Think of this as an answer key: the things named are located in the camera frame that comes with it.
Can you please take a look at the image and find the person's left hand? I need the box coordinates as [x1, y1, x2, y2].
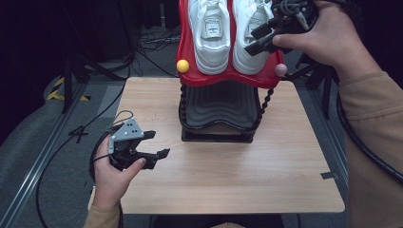
[91, 135, 147, 209]

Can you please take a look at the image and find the black metal stand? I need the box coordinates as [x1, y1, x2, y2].
[284, 53, 337, 121]
[61, 51, 127, 114]

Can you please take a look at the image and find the aluminium floor rail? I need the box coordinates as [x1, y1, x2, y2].
[307, 89, 350, 186]
[0, 83, 87, 228]

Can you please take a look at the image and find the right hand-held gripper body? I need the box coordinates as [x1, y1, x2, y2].
[268, 0, 319, 35]

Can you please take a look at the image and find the person's right hand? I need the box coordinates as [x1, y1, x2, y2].
[272, 0, 383, 83]

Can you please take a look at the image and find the white sneaker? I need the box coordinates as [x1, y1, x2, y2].
[231, 0, 278, 76]
[187, 0, 232, 76]

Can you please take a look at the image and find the yellow and black floor tape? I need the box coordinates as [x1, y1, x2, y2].
[46, 77, 91, 103]

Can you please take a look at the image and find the bundle of floor cables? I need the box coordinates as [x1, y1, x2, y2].
[137, 26, 182, 52]

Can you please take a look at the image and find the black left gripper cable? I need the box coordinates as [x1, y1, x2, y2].
[34, 53, 136, 228]

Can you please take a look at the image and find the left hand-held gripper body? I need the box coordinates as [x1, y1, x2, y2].
[107, 117, 159, 172]

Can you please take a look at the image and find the red and black shoe rack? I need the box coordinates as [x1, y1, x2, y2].
[175, 0, 289, 143]

